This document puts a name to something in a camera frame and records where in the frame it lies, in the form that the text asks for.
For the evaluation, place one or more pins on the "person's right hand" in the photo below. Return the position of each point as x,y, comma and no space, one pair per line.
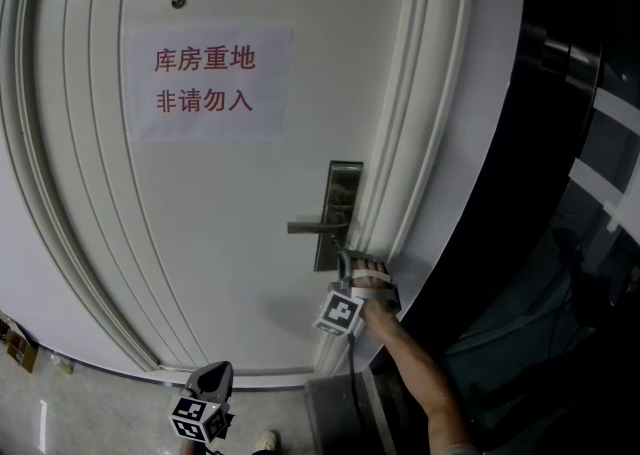
370,265

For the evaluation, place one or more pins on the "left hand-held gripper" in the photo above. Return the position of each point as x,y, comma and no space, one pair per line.
197,418

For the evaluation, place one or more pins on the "person's light shirt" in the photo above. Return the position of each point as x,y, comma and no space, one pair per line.
457,450

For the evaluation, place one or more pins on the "person's white shoe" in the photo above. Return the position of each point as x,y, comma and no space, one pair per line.
267,442

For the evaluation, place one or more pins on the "small pale bottle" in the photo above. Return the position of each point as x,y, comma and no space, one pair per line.
62,364

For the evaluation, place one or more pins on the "brown cardboard box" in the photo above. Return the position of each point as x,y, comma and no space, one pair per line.
22,353

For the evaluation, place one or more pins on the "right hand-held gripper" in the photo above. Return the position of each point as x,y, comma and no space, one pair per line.
340,313

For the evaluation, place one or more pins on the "person's left forearm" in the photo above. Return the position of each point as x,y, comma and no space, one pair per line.
192,449

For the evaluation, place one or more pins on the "metal door lock plate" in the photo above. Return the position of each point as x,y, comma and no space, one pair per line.
345,183

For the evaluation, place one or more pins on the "red-lettered paper notice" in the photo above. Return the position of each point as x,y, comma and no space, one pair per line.
210,83

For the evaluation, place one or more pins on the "person's right forearm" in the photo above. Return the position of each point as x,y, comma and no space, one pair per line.
410,368

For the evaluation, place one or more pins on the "black-framed glass partition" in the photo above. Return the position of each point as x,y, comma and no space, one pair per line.
550,193

